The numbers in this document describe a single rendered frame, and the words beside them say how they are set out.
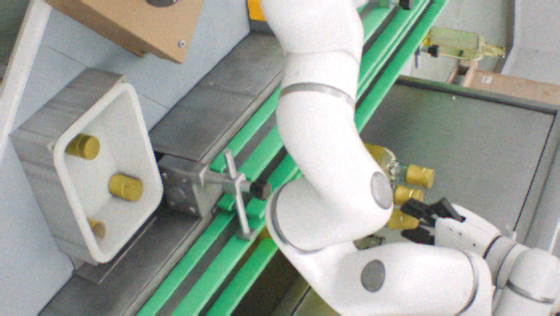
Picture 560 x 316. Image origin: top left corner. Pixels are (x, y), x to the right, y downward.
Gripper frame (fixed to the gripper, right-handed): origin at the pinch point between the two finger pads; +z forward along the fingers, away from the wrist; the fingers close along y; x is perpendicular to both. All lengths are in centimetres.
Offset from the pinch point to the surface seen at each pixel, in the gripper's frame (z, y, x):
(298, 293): 13.8, -13.0, 14.8
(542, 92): 144, -232, -373
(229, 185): 17.0, 14.5, 21.6
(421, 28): 39, -3, -58
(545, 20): 223, -269, -548
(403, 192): 5.1, 0.8, -3.9
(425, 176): 4.5, 0.6, -9.6
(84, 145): 28, 27, 37
